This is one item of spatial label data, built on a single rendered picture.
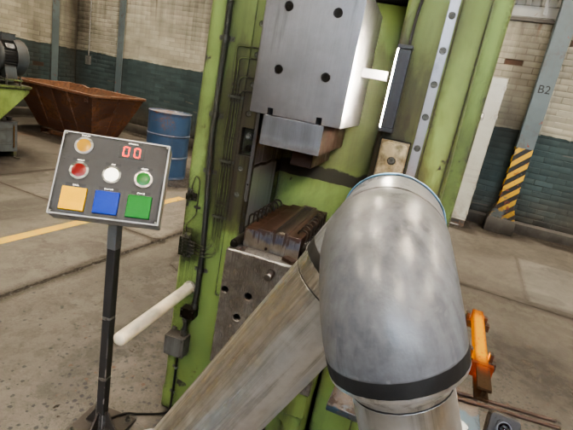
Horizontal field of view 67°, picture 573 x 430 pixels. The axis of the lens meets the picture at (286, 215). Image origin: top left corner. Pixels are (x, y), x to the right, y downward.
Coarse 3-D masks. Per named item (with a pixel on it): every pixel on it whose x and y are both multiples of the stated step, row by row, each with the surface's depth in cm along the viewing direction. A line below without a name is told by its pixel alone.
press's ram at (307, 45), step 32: (288, 0) 128; (320, 0) 125; (352, 0) 123; (288, 32) 130; (320, 32) 127; (352, 32) 125; (288, 64) 132; (320, 64) 129; (352, 64) 127; (256, 96) 137; (288, 96) 134; (320, 96) 131; (352, 96) 139
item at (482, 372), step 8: (472, 312) 123; (480, 312) 123; (472, 320) 119; (480, 320) 118; (472, 328) 115; (480, 328) 113; (472, 336) 111; (480, 336) 109; (472, 344) 108; (480, 344) 105; (480, 352) 101; (472, 360) 96; (480, 360) 98; (488, 360) 99; (472, 368) 96; (480, 368) 94; (488, 368) 95; (472, 376) 96; (480, 376) 91; (488, 376) 92; (480, 384) 88; (488, 384) 89; (480, 392) 88; (488, 392) 87; (480, 400) 88; (488, 400) 87
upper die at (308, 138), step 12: (264, 120) 138; (276, 120) 137; (288, 120) 136; (264, 132) 139; (276, 132) 138; (288, 132) 137; (300, 132) 135; (312, 132) 134; (324, 132) 136; (336, 132) 155; (264, 144) 140; (276, 144) 138; (288, 144) 137; (300, 144) 136; (312, 144) 135; (324, 144) 140; (336, 144) 162
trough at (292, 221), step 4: (304, 208) 181; (308, 208) 182; (312, 208) 182; (300, 212) 175; (304, 212) 178; (308, 212) 179; (296, 216) 169; (300, 216) 172; (288, 220) 159; (292, 220) 164; (296, 220) 165; (284, 224) 154; (288, 224) 158; (292, 224) 159; (280, 228) 150; (284, 228) 153; (288, 228) 154; (276, 232) 146; (284, 232) 149
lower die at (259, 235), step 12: (264, 216) 165; (276, 216) 164; (288, 216) 167; (312, 216) 173; (252, 228) 149; (264, 228) 148; (276, 228) 147; (300, 228) 155; (312, 228) 157; (252, 240) 148; (264, 240) 147; (276, 240) 146; (288, 240) 144; (300, 240) 143; (276, 252) 147; (288, 252) 145; (300, 252) 147
